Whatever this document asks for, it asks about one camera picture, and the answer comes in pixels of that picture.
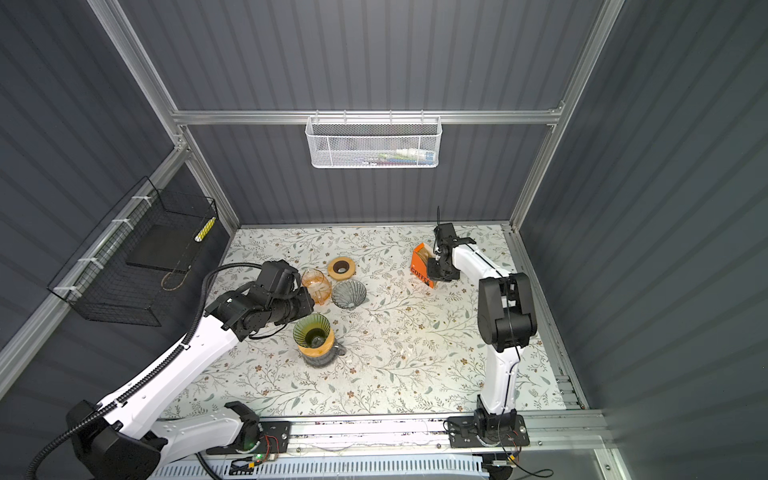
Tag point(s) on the orange glass carafe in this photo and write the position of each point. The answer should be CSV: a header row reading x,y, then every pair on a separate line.
x,y
317,285

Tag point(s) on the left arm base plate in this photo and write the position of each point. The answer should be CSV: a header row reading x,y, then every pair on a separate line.
x,y
264,437

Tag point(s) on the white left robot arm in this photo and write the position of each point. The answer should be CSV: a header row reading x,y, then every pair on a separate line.
x,y
123,436

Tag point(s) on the grey glass carafe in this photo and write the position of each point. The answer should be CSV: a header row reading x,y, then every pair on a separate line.
x,y
338,350

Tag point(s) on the black flat pad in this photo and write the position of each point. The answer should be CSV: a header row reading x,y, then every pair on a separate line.
x,y
165,248

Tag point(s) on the grey glass dripper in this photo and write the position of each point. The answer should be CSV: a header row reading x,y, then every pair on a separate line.
x,y
349,294

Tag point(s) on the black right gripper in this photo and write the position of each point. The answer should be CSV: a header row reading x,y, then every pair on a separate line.
x,y
433,274

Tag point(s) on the bamboo ring holder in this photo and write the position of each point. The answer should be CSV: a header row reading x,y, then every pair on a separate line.
x,y
319,346
341,268

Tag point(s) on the orange coffee filter pack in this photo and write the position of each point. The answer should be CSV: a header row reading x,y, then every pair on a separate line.
x,y
421,255

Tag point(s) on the green glass dripper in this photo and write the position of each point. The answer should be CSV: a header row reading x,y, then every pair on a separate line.
x,y
309,327

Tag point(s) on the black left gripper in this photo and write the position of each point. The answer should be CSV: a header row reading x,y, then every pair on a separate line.
x,y
307,305

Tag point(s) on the yellow marker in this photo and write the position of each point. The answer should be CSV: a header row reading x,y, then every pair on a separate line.
x,y
205,229

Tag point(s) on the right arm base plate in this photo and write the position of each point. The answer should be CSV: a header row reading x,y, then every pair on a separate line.
x,y
496,431

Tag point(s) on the white wire basket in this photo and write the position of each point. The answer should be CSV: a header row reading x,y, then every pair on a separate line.
x,y
340,144

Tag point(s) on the black wire basket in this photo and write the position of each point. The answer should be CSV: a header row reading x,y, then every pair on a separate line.
x,y
133,273

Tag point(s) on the items in white basket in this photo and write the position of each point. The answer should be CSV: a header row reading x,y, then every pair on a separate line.
x,y
409,156

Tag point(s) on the white slotted cable duct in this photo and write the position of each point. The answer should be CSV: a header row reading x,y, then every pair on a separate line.
x,y
442,466

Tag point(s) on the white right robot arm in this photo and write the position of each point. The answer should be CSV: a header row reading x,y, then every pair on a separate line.
x,y
506,322

